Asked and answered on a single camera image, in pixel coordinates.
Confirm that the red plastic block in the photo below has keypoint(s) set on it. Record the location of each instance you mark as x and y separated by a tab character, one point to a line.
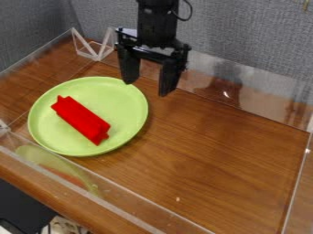
90	125

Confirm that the white power strip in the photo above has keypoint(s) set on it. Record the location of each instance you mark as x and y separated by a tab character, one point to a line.
61	225

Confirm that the clear acrylic enclosure wall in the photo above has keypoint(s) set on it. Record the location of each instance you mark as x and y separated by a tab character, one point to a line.
219	164

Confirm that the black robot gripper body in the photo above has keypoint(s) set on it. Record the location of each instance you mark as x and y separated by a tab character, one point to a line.
152	41

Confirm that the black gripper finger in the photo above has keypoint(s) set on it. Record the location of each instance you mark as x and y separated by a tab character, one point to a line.
168	77
130	63

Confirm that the green round plate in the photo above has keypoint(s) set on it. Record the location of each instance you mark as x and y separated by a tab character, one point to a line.
115	101

